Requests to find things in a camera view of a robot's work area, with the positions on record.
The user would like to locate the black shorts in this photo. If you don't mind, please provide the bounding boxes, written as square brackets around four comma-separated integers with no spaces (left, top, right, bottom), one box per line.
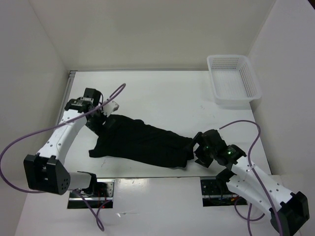
[89,115,194,169]

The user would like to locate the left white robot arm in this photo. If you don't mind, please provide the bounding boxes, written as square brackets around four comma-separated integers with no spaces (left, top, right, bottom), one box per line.
[24,88,103,197]

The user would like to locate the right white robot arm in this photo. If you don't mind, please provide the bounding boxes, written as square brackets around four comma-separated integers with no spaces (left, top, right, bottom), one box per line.
[192,129,310,236]

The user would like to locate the white perforated plastic basket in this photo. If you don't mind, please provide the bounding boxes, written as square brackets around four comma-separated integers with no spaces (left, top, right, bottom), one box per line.
[207,55,262,105]

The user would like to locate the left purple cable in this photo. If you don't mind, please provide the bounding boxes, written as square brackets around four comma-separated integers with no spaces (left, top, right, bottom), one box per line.
[0,83,126,232]

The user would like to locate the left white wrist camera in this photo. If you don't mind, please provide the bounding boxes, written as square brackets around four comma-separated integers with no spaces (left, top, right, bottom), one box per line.
[102,101,119,117]

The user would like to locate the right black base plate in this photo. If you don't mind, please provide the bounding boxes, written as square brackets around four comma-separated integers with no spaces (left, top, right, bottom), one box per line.
[200,177,247,207]

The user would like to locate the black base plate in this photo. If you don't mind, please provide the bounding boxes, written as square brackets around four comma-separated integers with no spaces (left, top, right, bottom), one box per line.
[67,179,115,209]
[200,177,247,207]

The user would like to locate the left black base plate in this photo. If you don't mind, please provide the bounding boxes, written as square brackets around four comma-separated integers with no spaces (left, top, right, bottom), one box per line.
[67,179,115,209]

